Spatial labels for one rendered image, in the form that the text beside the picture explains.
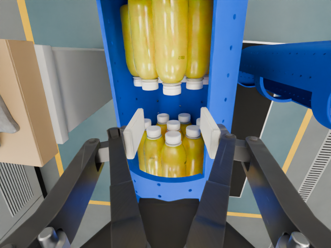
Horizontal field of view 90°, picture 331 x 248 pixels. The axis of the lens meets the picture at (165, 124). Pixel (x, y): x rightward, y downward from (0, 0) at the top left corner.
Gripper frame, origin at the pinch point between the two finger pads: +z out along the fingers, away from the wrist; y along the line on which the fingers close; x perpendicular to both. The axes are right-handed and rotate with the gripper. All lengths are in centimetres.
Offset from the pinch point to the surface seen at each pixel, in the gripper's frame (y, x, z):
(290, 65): 45, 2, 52
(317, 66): 45, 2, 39
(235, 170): 59, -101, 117
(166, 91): -1.3, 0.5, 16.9
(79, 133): -99, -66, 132
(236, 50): 11.0, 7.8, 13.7
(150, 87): -5.0, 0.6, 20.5
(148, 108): -8.2, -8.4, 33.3
